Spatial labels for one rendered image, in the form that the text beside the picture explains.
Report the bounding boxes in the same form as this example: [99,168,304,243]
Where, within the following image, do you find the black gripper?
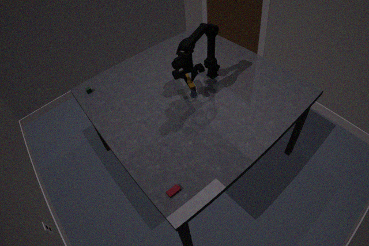
[172,62,205,83]

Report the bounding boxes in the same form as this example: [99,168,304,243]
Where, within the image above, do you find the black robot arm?
[171,23,220,79]

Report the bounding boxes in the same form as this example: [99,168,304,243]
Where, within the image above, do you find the yellow bar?
[185,73,196,90]

